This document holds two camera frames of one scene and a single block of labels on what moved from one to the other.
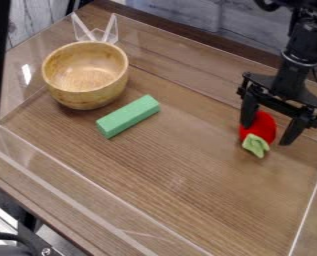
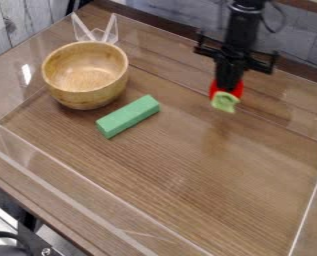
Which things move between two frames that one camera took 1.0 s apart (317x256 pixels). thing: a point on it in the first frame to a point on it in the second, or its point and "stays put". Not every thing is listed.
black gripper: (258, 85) to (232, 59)
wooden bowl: (87, 74) stays put
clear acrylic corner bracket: (96, 35) stays put
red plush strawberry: (260, 134) to (226, 98)
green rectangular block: (128, 116) stays put
